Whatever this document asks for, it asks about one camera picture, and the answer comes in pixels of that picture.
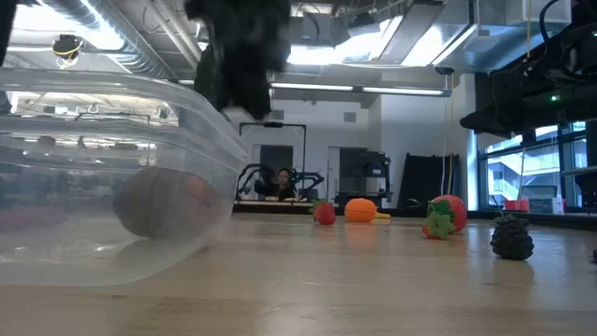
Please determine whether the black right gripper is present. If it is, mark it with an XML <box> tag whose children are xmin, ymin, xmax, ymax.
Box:
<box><xmin>460</xmin><ymin>69</ymin><xmax>561</xmax><ymax>137</ymax></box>

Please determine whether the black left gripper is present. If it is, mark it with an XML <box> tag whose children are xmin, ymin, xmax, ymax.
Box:
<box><xmin>185</xmin><ymin>0</ymin><xmax>293</xmax><ymax>120</ymax></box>

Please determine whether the large red toy strawberry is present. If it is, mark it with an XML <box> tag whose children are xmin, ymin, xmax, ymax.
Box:
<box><xmin>431</xmin><ymin>194</ymin><xmax>468</xmax><ymax>233</ymax></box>

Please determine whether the black toy blackberry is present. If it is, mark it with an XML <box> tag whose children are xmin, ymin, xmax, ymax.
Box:
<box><xmin>489</xmin><ymin>213</ymin><xmax>535</xmax><ymax>261</ymax></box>

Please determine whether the small red toy strawberry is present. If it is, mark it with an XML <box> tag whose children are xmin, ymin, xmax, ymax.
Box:
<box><xmin>308</xmin><ymin>199</ymin><xmax>337</xmax><ymax>227</ymax></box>

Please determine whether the orange toy fruit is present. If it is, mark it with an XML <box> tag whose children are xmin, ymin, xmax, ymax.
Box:
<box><xmin>343</xmin><ymin>197</ymin><xmax>378</xmax><ymax>224</ymax></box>

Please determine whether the clear plastic tupperware container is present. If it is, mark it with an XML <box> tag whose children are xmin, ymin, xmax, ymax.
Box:
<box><xmin>0</xmin><ymin>68</ymin><xmax>251</xmax><ymax>287</ymax></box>

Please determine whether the green cactus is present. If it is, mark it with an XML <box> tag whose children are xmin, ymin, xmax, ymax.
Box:
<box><xmin>193</xmin><ymin>44</ymin><xmax>223</xmax><ymax>109</ymax></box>

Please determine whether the long ceiling light fixture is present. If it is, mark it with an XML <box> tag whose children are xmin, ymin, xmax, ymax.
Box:
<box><xmin>269</xmin><ymin>81</ymin><xmax>452</xmax><ymax>98</ymax></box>

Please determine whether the black leaning panel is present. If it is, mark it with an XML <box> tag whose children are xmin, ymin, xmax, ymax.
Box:
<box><xmin>398</xmin><ymin>152</ymin><xmax>462</xmax><ymax>210</ymax></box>

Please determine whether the person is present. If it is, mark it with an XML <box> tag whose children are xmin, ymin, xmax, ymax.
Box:
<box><xmin>274</xmin><ymin>167</ymin><xmax>298</xmax><ymax>202</ymax></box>

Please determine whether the white box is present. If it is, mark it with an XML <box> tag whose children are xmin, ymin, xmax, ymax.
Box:
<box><xmin>529</xmin><ymin>196</ymin><xmax>565</xmax><ymax>215</ymax></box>

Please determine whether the background work table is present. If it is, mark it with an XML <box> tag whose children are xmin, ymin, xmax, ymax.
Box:
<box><xmin>232</xmin><ymin>199</ymin><xmax>323</xmax><ymax>215</ymax></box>

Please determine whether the black background machine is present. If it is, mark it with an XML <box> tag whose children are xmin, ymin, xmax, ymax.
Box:
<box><xmin>338</xmin><ymin>148</ymin><xmax>395</xmax><ymax>209</ymax></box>

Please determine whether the black background gantry frame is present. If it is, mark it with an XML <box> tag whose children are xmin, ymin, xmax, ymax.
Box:
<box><xmin>239</xmin><ymin>121</ymin><xmax>308</xmax><ymax>202</ymax></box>

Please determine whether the black vertical post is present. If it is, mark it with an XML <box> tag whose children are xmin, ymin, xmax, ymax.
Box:
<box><xmin>585</xmin><ymin>119</ymin><xmax>597</xmax><ymax>209</ymax></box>

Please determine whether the black aluminium table frame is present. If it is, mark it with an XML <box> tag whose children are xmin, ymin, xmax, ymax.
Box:
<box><xmin>232</xmin><ymin>204</ymin><xmax>597</xmax><ymax>231</ymax></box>

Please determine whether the black overhead camera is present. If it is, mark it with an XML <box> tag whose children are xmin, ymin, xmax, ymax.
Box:
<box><xmin>51</xmin><ymin>34</ymin><xmax>85</xmax><ymax>62</ymax></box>

